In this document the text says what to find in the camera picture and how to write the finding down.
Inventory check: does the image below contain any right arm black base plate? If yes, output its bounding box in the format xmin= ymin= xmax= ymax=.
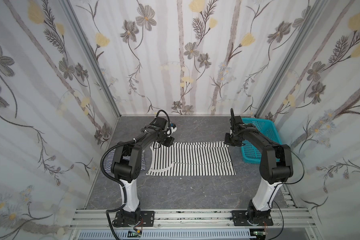
xmin=231 ymin=210 xmax=274 ymax=227

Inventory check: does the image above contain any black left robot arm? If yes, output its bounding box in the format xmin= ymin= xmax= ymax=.
xmin=100 ymin=110 xmax=176 ymax=228

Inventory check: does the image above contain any aluminium mounting rail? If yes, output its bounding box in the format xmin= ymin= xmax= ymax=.
xmin=69 ymin=208 xmax=317 ymax=230

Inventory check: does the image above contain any black white striped tank top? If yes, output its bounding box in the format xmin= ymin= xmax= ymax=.
xmin=147 ymin=141 xmax=236 ymax=176

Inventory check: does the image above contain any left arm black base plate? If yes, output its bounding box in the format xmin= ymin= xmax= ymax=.
xmin=112 ymin=210 xmax=155 ymax=228

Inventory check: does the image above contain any black corrugated cable hose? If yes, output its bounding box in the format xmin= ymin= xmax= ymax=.
xmin=99 ymin=139 xmax=137 ymax=205

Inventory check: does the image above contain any teal plastic basket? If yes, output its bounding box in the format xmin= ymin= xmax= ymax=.
xmin=241 ymin=118 xmax=283 ymax=164

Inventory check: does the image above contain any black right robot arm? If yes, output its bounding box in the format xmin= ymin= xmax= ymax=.
xmin=224 ymin=109 xmax=299 ymax=227

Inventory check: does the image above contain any blue white striped tank top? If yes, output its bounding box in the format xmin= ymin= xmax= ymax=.
xmin=105 ymin=149 xmax=146 ymax=174

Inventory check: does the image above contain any white slotted cable duct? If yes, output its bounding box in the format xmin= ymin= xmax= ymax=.
xmin=77 ymin=229 xmax=257 ymax=240

